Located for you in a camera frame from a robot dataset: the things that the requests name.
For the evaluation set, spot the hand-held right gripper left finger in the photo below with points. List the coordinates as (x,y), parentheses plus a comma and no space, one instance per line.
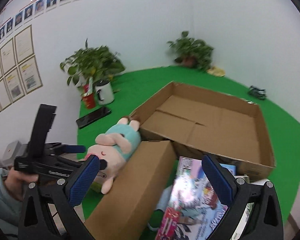
(85,180)

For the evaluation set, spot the white mug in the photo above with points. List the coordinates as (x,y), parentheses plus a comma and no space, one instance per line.
(106,93)

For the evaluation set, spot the teal cloth item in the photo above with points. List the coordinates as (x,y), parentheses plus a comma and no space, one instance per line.
(165,197)

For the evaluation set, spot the row of portrait photos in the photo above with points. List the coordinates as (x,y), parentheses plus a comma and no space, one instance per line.
(52,0)

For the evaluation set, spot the yellow plate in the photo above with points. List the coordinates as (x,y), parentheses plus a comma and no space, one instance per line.
(216,71)

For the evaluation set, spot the person's left hand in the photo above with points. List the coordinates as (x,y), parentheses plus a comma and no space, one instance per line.
(16,182)

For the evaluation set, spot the grey plastic box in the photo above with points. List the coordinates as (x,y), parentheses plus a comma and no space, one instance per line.
(11,152)

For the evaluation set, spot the small leafy potted plant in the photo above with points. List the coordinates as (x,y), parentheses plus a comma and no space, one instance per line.
(190,47)

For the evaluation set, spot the large leafy potted plant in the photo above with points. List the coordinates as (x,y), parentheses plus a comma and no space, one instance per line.
(92,60)

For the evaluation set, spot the pink pig plush toy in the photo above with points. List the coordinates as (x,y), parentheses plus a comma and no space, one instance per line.
(120,140)

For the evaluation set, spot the colourful blue game box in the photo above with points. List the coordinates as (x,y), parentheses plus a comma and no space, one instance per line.
(190,200)

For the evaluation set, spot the group of framed certificates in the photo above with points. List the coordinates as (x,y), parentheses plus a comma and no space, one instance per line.
(15,67)

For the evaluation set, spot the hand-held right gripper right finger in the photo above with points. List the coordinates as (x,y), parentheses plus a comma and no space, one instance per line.
(215,177)

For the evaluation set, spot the black smartphone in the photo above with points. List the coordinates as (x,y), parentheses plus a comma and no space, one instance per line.
(93,117)

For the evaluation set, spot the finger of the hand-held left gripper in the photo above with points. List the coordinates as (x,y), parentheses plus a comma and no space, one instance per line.
(76,149)
(103,164)

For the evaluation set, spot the brown cardboard box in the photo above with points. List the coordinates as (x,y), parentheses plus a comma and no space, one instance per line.
(215,130)

